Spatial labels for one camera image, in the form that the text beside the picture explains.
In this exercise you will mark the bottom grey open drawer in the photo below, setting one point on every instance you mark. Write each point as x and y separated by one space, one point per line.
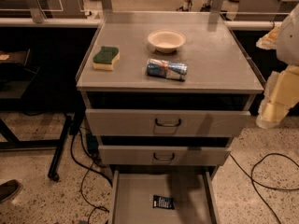
132 198

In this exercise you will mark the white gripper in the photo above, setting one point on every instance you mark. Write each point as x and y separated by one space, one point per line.
289 42

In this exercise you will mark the grey metal drawer cabinet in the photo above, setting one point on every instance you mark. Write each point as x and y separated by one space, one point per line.
219 76

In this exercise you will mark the middle grey drawer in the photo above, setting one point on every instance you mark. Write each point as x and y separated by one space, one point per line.
176 156

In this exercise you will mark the cream paper bowl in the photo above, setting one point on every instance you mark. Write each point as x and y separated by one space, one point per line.
166 41

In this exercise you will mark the white horizontal rail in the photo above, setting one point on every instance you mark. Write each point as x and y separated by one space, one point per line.
82 23

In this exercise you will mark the blue silver energy drink can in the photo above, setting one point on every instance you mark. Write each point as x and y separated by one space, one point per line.
166 69

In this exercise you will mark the black table frame left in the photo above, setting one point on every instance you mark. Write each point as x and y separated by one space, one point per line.
16 78

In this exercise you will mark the dark shoe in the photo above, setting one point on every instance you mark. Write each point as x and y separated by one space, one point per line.
8 189

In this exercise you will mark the dark blue rxbar wrapper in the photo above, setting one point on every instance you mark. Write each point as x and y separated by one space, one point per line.
163 202

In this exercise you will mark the top grey drawer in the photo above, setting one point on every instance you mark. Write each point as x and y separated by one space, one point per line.
183 123

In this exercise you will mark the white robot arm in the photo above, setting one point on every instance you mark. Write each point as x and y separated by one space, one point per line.
287 49

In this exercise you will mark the green yellow sponge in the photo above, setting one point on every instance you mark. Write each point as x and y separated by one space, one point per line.
105 58

